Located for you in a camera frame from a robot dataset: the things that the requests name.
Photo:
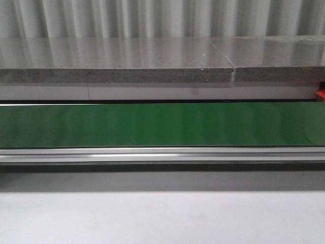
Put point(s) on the grey corrugated curtain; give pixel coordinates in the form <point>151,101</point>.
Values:
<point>148,19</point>

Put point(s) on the grey stone slab right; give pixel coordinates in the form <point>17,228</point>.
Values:
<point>274,59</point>

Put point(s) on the green conveyor belt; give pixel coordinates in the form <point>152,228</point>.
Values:
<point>163,124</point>

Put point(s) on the aluminium conveyor side rail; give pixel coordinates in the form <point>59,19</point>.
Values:
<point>188,158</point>

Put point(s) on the grey stone slab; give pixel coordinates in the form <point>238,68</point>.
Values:
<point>274,59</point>
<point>112,60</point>

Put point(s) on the grey stone slab left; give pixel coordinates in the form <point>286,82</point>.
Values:
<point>112,60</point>

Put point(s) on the red plastic tray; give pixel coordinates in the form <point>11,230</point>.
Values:
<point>321,95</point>

